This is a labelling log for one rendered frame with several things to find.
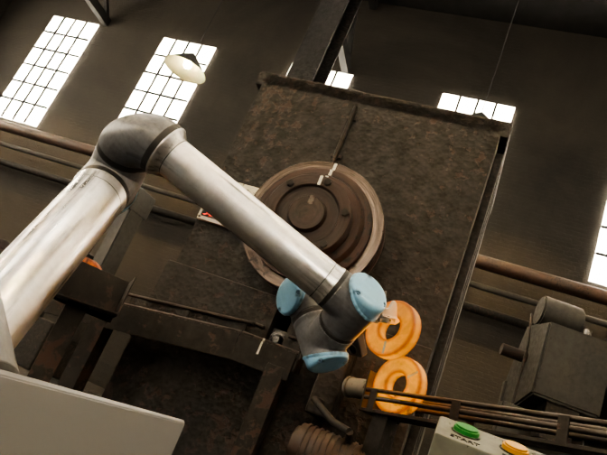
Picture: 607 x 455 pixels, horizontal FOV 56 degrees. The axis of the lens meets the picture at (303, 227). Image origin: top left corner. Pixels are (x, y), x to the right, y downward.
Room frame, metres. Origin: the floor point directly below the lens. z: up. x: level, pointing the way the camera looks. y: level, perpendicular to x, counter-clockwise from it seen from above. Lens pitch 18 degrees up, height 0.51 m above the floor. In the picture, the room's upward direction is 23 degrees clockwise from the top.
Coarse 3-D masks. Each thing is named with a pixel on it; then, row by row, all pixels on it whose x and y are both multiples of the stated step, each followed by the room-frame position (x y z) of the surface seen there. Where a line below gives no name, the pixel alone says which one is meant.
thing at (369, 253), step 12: (288, 168) 1.84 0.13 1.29; (300, 168) 1.83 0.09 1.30; (336, 168) 1.79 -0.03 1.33; (348, 168) 1.77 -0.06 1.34; (276, 180) 1.85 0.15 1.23; (360, 180) 1.76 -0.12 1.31; (372, 192) 1.74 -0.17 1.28; (372, 204) 1.73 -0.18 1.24; (372, 216) 1.73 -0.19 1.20; (372, 228) 1.72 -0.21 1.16; (372, 240) 1.72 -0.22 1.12; (252, 252) 1.84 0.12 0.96; (372, 252) 1.72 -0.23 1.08; (252, 264) 1.83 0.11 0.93; (264, 264) 1.82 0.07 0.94; (360, 264) 1.72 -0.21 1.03; (264, 276) 1.82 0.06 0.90; (276, 276) 1.80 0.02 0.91
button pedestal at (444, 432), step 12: (444, 420) 0.97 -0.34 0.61; (444, 432) 0.90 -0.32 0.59; (456, 432) 0.92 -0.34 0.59; (480, 432) 0.95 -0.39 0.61; (432, 444) 0.90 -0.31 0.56; (444, 444) 0.89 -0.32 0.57; (456, 444) 0.88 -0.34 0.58; (468, 444) 0.88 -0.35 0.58; (480, 444) 0.89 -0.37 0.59; (492, 444) 0.91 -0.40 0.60
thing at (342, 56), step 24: (96, 0) 9.47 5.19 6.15; (384, 0) 8.24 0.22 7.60; (408, 0) 8.02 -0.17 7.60; (432, 0) 7.81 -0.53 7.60; (456, 0) 7.60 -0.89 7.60; (480, 0) 7.41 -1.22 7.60; (504, 0) 7.22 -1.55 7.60; (528, 0) 7.03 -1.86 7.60; (552, 0) 6.86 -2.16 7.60; (528, 24) 7.49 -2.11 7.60; (552, 24) 7.30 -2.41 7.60; (576, 24) 7.11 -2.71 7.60; (600, 24) 6.94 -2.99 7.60
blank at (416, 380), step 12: (396, 360) 1.53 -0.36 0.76; (408, 360) 1.49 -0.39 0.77; (384, 372) 1.55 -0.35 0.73; (396, 372) 1.52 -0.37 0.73; (408, 372) 1.48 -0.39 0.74; (420, 372) 1.46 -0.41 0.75; (384, 384) 1.54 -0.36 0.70; (408, 384) 1.47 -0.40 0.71; (420, 384) 1.45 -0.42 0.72; (384, 396) 1.53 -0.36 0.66; (396, 396) 1.50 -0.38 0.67; (384, 408) 1.52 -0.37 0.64; (396, 408) 1.49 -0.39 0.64; (408, 408) 1.46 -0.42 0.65
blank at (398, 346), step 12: (408, 312) 1.41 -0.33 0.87; (372, 324) 1.49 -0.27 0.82; (384, 324) 1.48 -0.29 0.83; (408, 324) 1.40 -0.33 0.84; (420, 324) 1.41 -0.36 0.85; (372, 336) 1.48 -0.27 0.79; (384, 336) 1.48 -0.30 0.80; (396, 336) 1.42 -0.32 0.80; (408, 336) 1.39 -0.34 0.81; (372, 348) 1.47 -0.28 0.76; (384, 348) 1.44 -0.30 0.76; (396, 348) 1.41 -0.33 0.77; (408, 348) 1.41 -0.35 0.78
